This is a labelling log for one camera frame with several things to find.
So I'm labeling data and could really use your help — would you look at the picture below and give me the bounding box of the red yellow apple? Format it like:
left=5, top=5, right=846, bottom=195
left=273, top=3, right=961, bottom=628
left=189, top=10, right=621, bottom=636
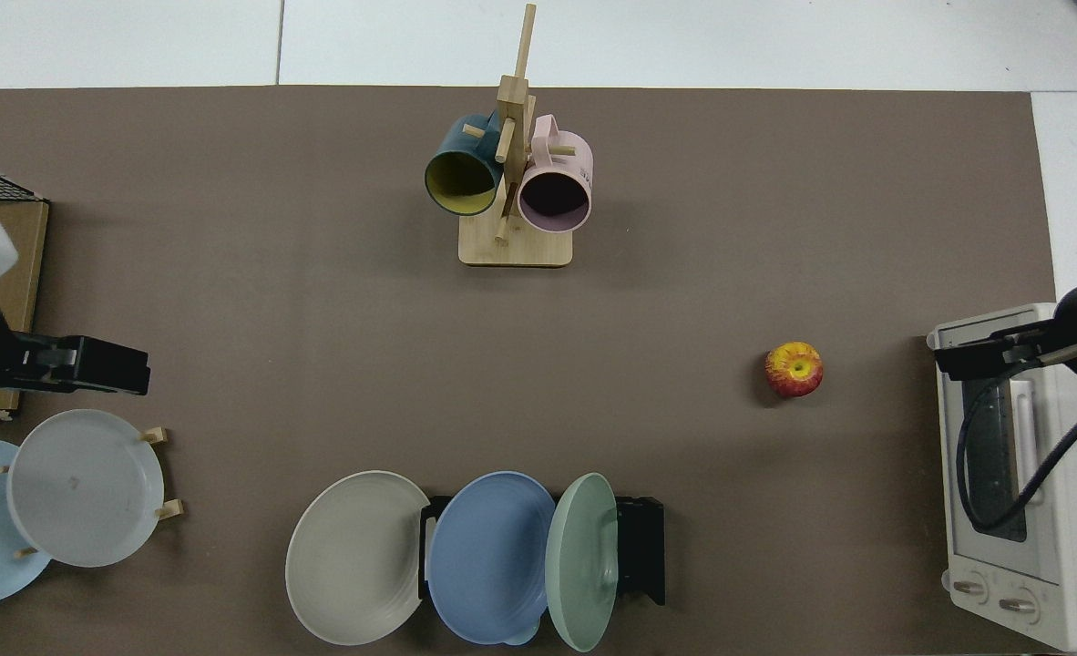
left=765, top=342, right=824, bottom=399

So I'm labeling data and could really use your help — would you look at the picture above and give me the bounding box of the wooden peg plate rack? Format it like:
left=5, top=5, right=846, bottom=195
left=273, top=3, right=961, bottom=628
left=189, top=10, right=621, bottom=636
left=0, top=426, right=184, bottom=559

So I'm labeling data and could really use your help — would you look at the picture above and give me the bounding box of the white plate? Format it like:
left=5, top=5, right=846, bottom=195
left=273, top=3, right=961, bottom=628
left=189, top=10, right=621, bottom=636
left=6, top=409, right=166, bottom=569

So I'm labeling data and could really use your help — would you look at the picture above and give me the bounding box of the beige plate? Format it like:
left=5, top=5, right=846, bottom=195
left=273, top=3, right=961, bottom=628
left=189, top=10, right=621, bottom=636
left=285, top=470, right=433, bottom=647

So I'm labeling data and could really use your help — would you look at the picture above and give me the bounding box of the black dish rack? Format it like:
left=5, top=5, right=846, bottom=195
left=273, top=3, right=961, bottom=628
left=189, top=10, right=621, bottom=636
left=418, top=495, right=666, bottom=607

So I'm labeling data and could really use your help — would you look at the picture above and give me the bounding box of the green plate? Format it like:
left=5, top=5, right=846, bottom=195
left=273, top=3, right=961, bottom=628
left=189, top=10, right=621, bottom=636
left=545, top=472, right=620, bottom=653

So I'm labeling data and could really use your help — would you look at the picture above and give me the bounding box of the pale toaster oven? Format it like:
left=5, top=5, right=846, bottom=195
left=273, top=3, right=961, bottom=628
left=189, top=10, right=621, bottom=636
left=926, top=302, right=1077, bottom=653

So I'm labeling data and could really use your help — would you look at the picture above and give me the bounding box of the brown table cloth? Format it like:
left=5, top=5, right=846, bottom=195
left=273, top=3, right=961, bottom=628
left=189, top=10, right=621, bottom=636
left=0, top=87, right=1057, bottom=656

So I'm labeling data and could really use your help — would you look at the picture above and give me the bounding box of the dark teal cup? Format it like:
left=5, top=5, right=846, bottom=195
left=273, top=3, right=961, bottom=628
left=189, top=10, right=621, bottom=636
left=424, top=112, right=505, bottom=218

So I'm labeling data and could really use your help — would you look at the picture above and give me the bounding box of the wooden cup stand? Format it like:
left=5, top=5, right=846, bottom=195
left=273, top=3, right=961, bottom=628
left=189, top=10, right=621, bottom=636
left=458, top=3, right=574, bottom=268

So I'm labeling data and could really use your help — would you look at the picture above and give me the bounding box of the pink cup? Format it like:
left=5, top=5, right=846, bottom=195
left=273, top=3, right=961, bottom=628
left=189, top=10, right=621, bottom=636
left=517, top=114, right=594, bottom=234

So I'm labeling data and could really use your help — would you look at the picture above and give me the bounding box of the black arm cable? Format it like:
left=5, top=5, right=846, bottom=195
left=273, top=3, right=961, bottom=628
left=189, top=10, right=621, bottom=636
left=955, top=357, right=1077, bottom=536

